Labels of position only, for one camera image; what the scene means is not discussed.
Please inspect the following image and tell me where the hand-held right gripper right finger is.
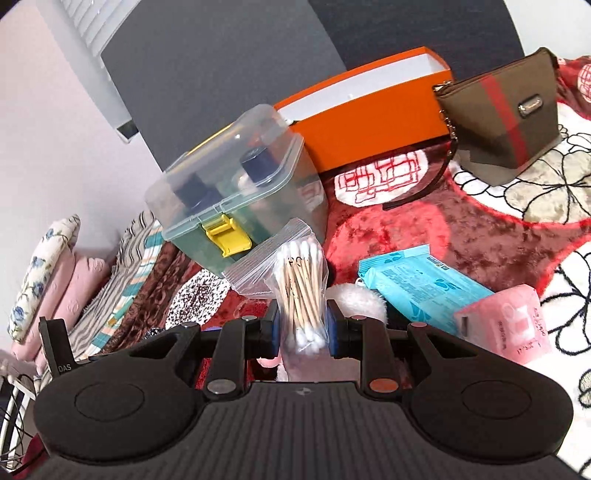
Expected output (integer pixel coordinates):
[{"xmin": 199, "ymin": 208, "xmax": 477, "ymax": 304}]
[{"xmin": 327, "ymin": 300, "xmax": 481, "ymax": 398}]

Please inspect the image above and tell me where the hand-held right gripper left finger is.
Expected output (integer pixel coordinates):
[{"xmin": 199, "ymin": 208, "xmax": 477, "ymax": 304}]
[{"xmin": 117, "ymin": 306, "xmax": 281, "ymax": 401}]

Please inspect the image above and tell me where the white fluffy puff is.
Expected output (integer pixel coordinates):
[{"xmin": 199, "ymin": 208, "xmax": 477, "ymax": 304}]
[{"xmin": 325, "ymin": 282, "xmax": 389, "ymax": 326}]

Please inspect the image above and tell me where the bag of cotton swabs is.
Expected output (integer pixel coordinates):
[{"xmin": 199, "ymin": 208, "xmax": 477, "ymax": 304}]
[{"xmin": 222, "ymin": 218, "xmax": 329, "ymax": 356}]

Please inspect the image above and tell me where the light blue wet wipes pack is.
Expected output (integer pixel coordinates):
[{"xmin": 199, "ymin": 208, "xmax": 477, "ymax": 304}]
[{"xmin": 355, "ymin": 244, "xmax": 496, "ymax": 326}]

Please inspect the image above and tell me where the orange cardboard box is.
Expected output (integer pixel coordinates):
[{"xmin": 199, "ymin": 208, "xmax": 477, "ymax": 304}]
[{"xmin": 273, "ymin": 46, "xmax": 453, "ymax": 174}]

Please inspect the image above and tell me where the pink plush item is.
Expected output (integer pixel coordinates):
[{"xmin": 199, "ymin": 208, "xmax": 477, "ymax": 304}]
[{"xmin": 257, "ymin": 353, "xmax": 358, "ymax": 383}]

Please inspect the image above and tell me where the pink cushion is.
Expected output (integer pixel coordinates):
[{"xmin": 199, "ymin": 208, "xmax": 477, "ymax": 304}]
[{"xmin": 11, "ymin": 249, "xmax": 112, "ymax": 365}]

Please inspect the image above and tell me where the floral pillow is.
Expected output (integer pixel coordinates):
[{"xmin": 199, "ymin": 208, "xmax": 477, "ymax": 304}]
[{"xmin": 8, "ymin": 215, "xmax": 81, "ymax": 343}]

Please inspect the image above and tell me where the stack of folded blankets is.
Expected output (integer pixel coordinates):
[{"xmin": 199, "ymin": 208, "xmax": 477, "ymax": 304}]
[{"xmin": 46, "ymin": 210, "xmax": 163, "ymax": 374}]

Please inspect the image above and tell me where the clear plastic storage box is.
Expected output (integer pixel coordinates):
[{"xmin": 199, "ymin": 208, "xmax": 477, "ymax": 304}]
[{"xmin": 144, "ymin": 104, "xmax": 329, "ymax": 274}]

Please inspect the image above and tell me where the dark blue capped bottle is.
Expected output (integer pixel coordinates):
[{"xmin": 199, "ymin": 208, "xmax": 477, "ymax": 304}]
[
  {"xmin": 239, "ymin": 144, "xmax": 274, "ymax": 180},
  {"xmin": 177, "ymin": 176, "xmax": 209, "ymax": 206}
]

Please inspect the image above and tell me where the red printed blanket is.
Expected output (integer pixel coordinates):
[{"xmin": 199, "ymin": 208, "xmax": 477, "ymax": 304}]
[{"xmin": 134, "ymin": 55, "xmax": 591, "ymax": 480}]

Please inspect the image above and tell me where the pink tissue pack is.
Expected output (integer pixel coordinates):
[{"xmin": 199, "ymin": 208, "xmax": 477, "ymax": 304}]
[{"xmin": 453, "ymin": 284, "xmax": 552, "ymax": 365}]

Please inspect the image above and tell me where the brown striped pouch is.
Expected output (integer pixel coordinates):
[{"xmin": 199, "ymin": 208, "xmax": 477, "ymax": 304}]
[{"xmin": 382, "ymin": 46, "xmax": 570, "ymax": 212}]

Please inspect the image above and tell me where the grey upholstered headboard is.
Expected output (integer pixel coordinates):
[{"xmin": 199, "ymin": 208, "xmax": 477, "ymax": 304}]
[{"xmin": 99, "ymin": 0, "xmax": 527, "ymax": 192}]

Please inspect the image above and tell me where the white slatted panel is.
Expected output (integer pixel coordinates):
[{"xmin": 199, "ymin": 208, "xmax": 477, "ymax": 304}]
[{"xmin": 34, "ymin": 0, "xmax": 140, "ymax": 143}]

